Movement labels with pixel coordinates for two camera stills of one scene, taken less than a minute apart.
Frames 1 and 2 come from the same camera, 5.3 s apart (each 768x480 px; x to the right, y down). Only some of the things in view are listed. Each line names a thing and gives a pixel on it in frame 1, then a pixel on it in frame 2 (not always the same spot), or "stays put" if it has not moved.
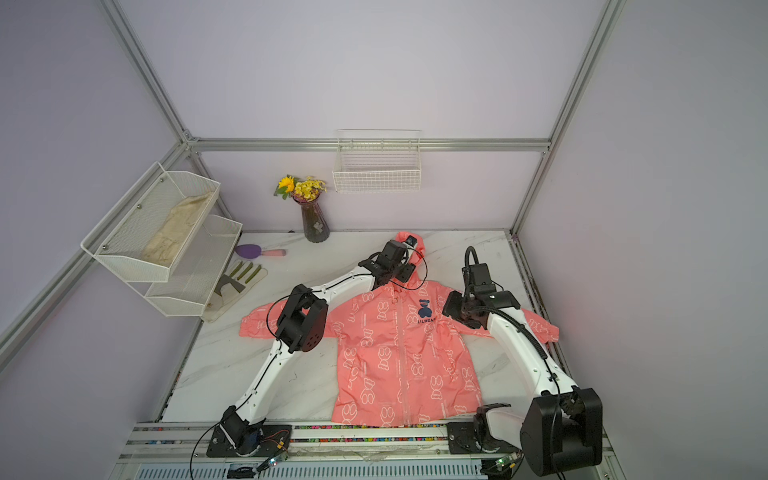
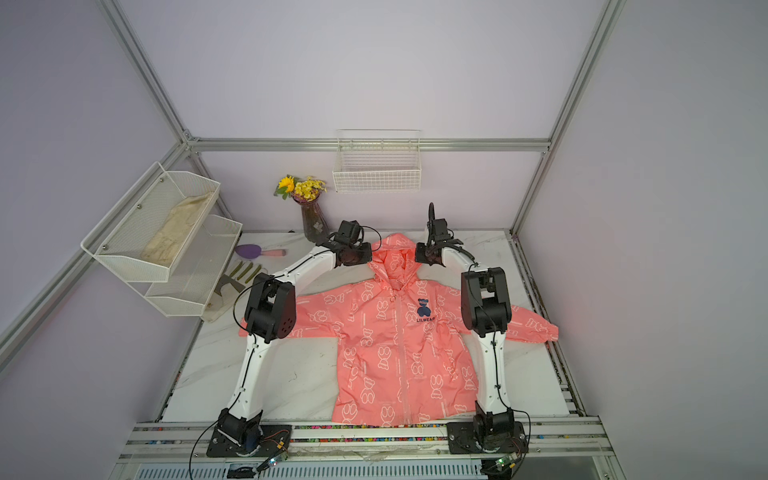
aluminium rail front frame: [186, 443] stays put
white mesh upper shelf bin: [148, 230] stays put
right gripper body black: [459, 307] to [425, 253]
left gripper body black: [402, 272] to [360, 254]
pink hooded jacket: [397, 357] stays put
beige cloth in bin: [163, 247] stays put
